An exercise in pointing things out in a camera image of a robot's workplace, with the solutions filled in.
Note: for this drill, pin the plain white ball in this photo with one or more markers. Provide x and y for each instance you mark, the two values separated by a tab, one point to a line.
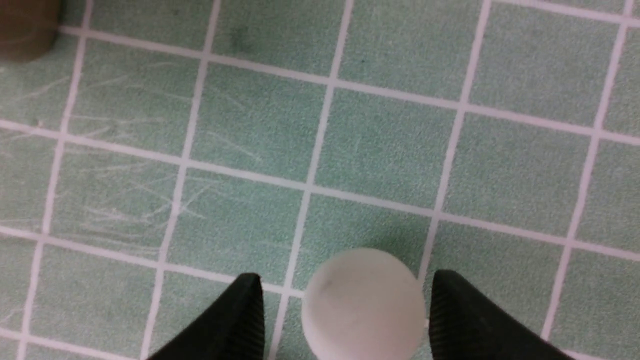
363	304

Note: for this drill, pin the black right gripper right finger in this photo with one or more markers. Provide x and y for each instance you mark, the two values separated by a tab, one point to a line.
464	324

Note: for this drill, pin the green checkered tablecloth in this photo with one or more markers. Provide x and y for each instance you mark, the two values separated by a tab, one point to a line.
162	147

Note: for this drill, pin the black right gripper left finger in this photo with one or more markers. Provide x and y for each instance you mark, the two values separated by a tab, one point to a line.
231	328

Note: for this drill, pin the olive plastic storage bin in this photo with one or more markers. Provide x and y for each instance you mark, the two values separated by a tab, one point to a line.
28	28

